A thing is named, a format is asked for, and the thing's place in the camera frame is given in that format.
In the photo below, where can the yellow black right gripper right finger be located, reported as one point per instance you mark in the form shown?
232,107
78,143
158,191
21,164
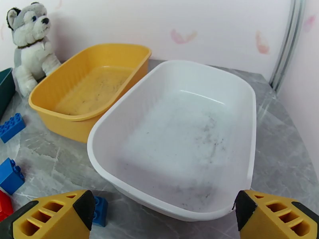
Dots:
274,223

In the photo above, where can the aluminium corner post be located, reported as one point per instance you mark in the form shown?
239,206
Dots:
286,46

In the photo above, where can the white plastic bin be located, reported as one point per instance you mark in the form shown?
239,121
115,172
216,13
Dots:
174,136

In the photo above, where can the blue square lego brick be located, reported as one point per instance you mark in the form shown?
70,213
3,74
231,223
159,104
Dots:
101,213
10,177

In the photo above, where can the blue long lego brick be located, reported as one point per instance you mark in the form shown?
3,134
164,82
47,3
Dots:
11,128

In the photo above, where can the red lego brick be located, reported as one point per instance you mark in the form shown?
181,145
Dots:
5,206

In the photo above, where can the yellow plastic bin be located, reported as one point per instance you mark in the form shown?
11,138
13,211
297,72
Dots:
87,89

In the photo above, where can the grey white husky plush toy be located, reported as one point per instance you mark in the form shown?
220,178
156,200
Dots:
32,54

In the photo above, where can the dark teal plastic bin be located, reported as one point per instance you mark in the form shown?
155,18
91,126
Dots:
6,89

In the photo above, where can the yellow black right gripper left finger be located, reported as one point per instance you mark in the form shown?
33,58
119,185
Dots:
49,220

